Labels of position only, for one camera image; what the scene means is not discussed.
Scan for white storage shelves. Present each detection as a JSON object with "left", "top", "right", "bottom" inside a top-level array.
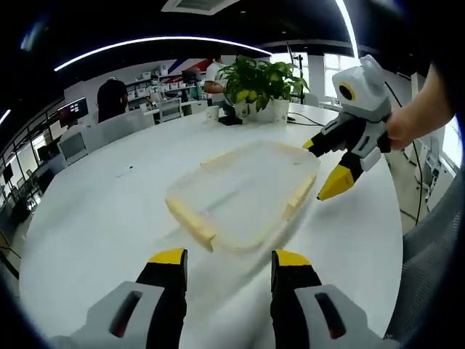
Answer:
[{"left": 125, "top": 63, "right": 206, "bottom": 110}]

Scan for potted green plant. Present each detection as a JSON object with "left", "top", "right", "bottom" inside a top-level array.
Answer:
[{"left": 217, "top": 54, "right": 310, "bottom": 124}]

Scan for white office chair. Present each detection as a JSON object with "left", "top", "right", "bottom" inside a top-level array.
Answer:
[
  {"left": 97, "top": 110, "right": 154, "bottom": 147},
  {"left": 57, "top": 130, "right": 90, "bottom": 167},
  {"left": 157, "top": 97, "right": 183, "bottom": 124}
]

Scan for clear container with yellow clips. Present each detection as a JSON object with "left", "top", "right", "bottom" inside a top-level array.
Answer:
[{"left": 165, "top": 140, "right": 321, "bottom": 254}]

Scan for black tripod stand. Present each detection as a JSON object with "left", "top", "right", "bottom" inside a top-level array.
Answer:
[{"left": 286, "top": 41, "right": 309, "bottom": 105}]

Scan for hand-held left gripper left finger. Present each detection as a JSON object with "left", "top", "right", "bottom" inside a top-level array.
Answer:
[{"left": 50, "top": 248, "right": 189, "bottom": 349}]

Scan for computer monitor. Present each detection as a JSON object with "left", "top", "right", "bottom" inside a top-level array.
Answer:
[{"left": 57, "top": 97, "right": 89, "bottom": 127}]

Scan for thin black cable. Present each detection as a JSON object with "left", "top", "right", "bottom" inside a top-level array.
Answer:
[{"left": 286, "top": 111, "right": 326, "bottom": 127}]

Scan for curved ceiling light strip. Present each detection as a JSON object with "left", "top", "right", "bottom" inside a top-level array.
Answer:
[{"left": 54, "top": 35, "right": 272, "bottom": 72}]

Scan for person's right hand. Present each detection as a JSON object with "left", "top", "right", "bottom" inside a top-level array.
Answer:
[{"left": 385, "top": 105, "right": 419, "bottom": 151}]

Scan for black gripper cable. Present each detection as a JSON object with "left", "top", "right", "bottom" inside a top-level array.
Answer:
[{"left": 384, "top": 81, "right": 425, "bottom": 223}]

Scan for grey mesh chair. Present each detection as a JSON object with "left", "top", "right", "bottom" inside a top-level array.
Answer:
[{"left": 384, "top": 174, "right": 465, "bottom": 345}]

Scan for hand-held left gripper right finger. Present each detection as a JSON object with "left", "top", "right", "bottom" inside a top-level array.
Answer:
[{"left": 270, "top": 249, "right": 400, "bottom": 349}]

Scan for ceiling air vent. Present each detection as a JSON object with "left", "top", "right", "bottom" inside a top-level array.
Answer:
[{"left": 161, "top": 0, "right": 241, "bottom": 15}]

